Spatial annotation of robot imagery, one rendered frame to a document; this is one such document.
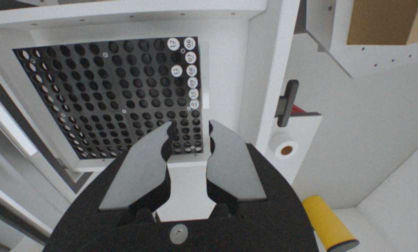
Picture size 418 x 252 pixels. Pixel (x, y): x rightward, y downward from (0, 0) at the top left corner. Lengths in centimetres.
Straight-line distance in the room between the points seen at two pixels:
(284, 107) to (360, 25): 28
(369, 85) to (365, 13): 152
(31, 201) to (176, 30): 31
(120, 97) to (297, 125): 44
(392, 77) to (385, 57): 154
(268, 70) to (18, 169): 33
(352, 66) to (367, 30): 10
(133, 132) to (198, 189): 40
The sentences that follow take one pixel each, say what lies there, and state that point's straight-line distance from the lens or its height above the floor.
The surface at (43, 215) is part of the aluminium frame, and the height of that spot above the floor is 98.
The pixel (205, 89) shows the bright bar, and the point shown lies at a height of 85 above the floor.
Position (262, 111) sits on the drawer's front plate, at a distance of 19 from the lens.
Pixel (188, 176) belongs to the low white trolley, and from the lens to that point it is 51.
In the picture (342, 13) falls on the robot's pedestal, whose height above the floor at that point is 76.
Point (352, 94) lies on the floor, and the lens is 184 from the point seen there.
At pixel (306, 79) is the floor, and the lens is 143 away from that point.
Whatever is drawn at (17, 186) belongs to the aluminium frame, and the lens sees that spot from 29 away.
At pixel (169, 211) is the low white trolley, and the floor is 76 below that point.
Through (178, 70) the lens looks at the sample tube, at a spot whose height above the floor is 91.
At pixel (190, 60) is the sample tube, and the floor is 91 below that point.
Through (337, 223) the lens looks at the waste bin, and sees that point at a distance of 272.
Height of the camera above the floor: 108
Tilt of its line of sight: 59 degrees down
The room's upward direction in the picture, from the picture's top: 172 degrees clockwise
